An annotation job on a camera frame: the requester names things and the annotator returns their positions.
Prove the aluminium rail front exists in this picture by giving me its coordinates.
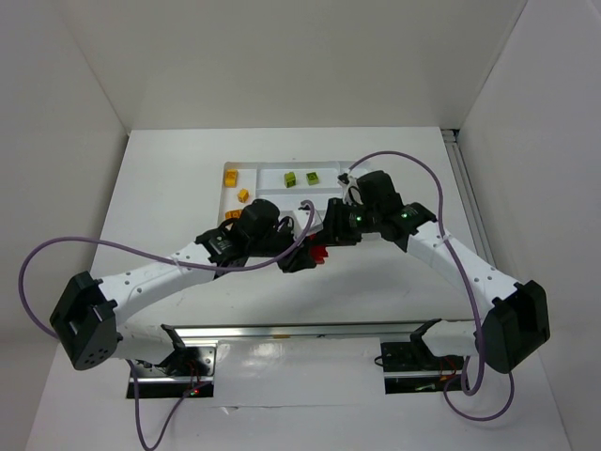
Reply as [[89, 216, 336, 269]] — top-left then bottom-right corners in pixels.
[[162, 319, 475, 350]]

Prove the aluminium rail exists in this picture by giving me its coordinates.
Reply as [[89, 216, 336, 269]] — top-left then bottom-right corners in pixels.
[[162, 319, 475, 350], [440, 129, 497, 267]]

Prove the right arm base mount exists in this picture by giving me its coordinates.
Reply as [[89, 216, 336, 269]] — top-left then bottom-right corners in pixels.
[[374, 342, 465, 395]]

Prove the yellow oval lego piece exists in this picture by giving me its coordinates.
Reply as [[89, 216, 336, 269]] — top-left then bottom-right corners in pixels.
[[225, 210, 242, 220]]

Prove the dark green lego brick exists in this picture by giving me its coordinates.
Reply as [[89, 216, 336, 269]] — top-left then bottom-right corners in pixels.
[[306, 172, 320, 186]]

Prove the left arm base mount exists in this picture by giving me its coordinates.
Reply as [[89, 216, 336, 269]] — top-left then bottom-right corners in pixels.
[[132, 342, 217, 399]]

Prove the purple cable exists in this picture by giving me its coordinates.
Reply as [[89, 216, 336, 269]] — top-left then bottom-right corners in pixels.
[[347, 150, 516, 422], [18, 199, 316, 450]]

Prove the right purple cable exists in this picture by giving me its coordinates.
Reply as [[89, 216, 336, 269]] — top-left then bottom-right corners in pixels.
[[347, 150, 516, 422]]

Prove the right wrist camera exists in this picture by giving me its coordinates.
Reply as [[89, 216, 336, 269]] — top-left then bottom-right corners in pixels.
[[337, 173, 362, 206]]

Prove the white compartment tray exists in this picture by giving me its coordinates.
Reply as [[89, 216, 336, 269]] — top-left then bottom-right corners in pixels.
[[217, 161, 371, 223]]

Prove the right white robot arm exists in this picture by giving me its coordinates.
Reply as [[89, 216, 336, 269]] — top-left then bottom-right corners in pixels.
[[319, 171, 550, 374]]

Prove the red and green lego stack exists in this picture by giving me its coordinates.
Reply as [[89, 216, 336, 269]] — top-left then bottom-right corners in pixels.
[[310, 245, 329, 265]]

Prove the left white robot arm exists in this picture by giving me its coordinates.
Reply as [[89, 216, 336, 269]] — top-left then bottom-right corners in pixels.
[[50, 199, 317, 371]]

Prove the aluminium rail right side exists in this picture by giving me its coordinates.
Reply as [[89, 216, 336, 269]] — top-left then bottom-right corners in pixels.
[[440, 129, 497, 267]]

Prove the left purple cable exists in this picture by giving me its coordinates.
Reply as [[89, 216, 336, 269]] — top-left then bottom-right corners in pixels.
[[18, 199, 316, 450]]

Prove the small yellow lego brick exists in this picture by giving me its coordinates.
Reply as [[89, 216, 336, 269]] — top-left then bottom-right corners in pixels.
[[223, 169, 239, 188]]

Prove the light green lego brick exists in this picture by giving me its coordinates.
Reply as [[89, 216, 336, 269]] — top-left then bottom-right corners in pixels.
[[284, 172, 297, 188]]

